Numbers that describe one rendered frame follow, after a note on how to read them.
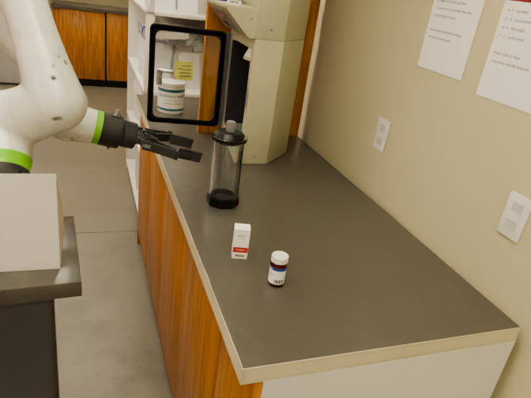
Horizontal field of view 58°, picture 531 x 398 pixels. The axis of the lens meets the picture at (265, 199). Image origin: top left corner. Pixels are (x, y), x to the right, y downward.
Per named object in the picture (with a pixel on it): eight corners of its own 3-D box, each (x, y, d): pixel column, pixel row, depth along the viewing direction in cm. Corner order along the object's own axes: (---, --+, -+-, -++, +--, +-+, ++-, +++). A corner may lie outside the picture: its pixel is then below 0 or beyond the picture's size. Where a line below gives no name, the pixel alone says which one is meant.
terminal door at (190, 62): (217, 126, 212) (227, 31, 195) (146, 122, 205) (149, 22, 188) (217, 126, 213) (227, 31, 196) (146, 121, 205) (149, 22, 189)
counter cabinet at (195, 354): (239, 237, 327) (256, 107, 289) (416, 559, 154) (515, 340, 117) (137, 242, 303) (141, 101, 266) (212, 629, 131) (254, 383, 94)
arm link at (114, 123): (94, 140, 138) (96, 152, 130) (104, 101, 134) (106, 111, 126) (116, 145, 140) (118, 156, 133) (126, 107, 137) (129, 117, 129)
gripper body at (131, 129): (126, 125, 130) (160, 133, 134) (123, 115, 137) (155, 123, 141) (119, 150, 132) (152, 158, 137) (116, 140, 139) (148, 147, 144)
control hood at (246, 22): (231, 26, 196) (233, 0, 192) (255, 39, 169) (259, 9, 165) (203, 23, 192) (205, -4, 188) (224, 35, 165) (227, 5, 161)
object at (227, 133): (239, 137, 152) (242, 117, 149) (247, 148, 144) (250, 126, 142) (210, 137, 149) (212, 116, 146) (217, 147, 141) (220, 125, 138)
